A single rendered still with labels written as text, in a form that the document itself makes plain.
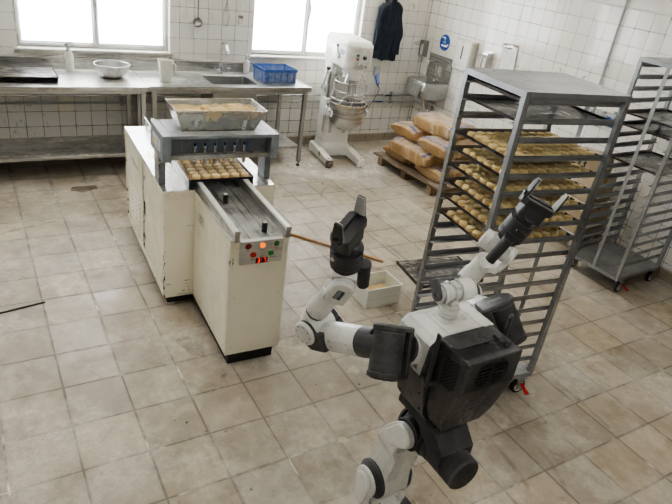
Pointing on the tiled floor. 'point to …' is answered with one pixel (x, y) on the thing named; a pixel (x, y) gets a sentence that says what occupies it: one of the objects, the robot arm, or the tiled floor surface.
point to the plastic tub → (378, 290)
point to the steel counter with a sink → (85, 80)
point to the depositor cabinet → (168, 214)
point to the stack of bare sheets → (427, 271)
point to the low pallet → (412, 173)
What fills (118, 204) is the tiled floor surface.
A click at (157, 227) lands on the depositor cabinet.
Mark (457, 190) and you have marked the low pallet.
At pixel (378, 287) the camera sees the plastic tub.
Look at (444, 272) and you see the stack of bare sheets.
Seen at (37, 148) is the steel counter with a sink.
